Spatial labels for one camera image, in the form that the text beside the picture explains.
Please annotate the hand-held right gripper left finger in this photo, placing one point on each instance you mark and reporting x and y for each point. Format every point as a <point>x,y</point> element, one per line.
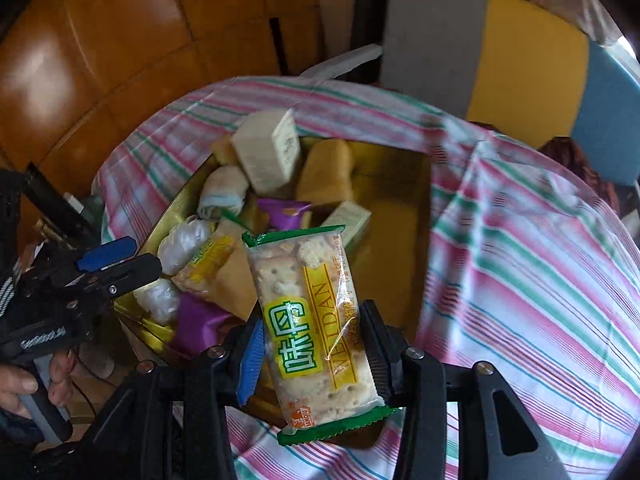
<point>252,355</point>

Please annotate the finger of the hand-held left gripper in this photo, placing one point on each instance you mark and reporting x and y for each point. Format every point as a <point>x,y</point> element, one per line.
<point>107,255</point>
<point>135,272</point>

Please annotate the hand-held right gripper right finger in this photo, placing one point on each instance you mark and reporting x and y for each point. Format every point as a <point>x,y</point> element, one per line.
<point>372,350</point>

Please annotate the white ball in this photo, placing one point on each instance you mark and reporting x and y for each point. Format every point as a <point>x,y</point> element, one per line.
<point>160,300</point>
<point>182,242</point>

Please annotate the cracker packet yellow label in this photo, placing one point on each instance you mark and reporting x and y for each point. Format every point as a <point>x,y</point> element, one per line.
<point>205,260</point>
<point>310,310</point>

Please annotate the white blue roll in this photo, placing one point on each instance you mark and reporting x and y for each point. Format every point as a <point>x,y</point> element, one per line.
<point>222,192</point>

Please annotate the golden tin box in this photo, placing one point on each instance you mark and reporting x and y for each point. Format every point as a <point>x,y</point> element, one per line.
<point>395,220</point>

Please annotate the person's left hand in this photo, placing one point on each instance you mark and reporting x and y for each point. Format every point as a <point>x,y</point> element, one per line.
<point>20,385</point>

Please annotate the black tube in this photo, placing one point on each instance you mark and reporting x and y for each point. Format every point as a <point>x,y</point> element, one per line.
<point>55,200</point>

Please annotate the striped tablecloth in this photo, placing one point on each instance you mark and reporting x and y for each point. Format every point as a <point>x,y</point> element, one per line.
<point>525,260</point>

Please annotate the wooden wardrobe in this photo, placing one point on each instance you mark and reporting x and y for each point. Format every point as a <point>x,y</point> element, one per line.
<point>125,35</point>

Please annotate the dark red cloth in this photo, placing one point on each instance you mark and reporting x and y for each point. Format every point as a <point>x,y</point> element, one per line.
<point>575,157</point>

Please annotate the grey yellow blue chair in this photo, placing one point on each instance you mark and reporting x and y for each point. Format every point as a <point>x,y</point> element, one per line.
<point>435,35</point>

